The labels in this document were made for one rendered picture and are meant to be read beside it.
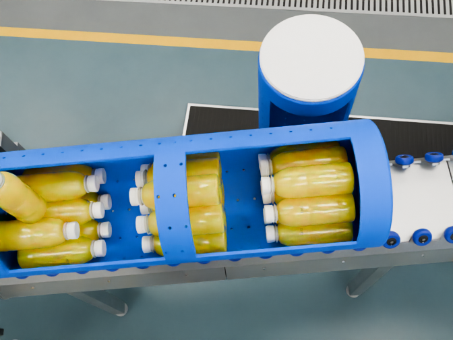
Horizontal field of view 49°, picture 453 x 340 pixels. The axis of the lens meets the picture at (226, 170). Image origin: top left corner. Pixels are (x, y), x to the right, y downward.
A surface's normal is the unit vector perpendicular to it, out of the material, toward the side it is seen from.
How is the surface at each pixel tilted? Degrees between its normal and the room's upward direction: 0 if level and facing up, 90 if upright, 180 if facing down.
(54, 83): 0
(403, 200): 0
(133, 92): 0
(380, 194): 31
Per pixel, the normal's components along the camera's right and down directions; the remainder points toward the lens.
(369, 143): -0.08, -0.59
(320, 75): -0.07, -0.39
